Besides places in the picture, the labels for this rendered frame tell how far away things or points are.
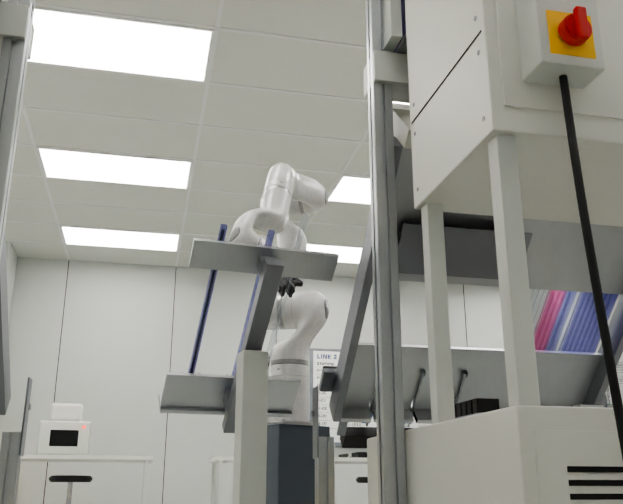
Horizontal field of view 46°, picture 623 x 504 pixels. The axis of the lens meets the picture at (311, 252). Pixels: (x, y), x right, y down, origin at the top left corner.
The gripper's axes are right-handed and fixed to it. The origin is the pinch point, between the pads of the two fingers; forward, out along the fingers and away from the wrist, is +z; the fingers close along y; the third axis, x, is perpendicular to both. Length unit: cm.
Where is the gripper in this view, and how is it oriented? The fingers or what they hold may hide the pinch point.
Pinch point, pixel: (285, 288)
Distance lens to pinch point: 187.6
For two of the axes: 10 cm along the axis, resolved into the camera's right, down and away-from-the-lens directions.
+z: 2.8, 3.3, -9.0
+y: 9.4, 1.0, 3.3
